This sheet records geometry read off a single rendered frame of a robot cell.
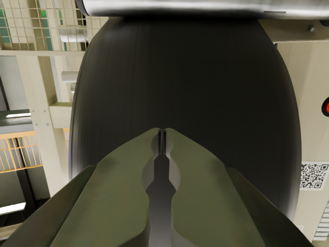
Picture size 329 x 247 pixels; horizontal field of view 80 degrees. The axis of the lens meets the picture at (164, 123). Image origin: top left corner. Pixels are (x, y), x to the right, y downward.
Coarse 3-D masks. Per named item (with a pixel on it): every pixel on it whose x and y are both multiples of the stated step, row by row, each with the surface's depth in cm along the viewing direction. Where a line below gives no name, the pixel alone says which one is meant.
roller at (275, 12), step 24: (96, 0) 25; (120, 0) 25; (144, 0) 25; (168, 0) 25; (192, 0) 25; (216, 0) 25; (240, 0) 25; (264, 0) 25; (288, 0) 25; (312, 0) 25
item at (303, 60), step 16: (288, 48) 41; (304, 48) 36; (320, 48) 34; (288, 64) 41; (304, 64) 36; (320, 64) 35; (304, 80) 36; (320, 80) 36; (304, 96) 37; (320, 96) 37; (304, 112) 38; (320, 112) 38; (304, 128) 39; (320, 128) 39; (304, 144) 40; (320, 144) 40; (304, 160) 42; (320, 160) 42; (304, 192) 45; (320, 192) 45; (304, 208) 47; (320, 208) 47; (304, 224) 48
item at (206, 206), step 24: (168, 144) 11; (192, 144) 10; (192, 168) 9; (216, 168) 9; (192, 192) 7; (216, 192) 7; (192, 216) 6; (216, 216) 6; (240, 216) 7; (192, 240) 6; (216, 240) 6; (240, 240) 6
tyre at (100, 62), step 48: (96, 48) 26; (144, 48) 24; (192, 48) 24; (240, 48) 24; (96, 96) 22; (144, 96) 22; (192, 96) 22; (240, 96) 22; (288, 96) 24; (96, 144) 21; (240, 144) 21; (288, 144) 22; (288, 192) 22
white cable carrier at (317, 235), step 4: (328, 200) 47; (328, 204) 47; (328, 208) 48; (324, 212) 49; (328, 212) 49; (324, 216) 49; (328, 216) 49; (320, 220) 49; (324, 220) 49; (328, 220) 49; (320, 224) 50; (324, 224) 50; (328, 224) 50; (320, 228) 50; (324, 228) 50; (328, 228) 50; (316, 232) 51; (320, 232) 51; (324, 232) 51; (328, 232) 51; (316, 236) 52; (320, 236) 52; (324, 236) 52; (320, 240) 52; (324, 240) 52
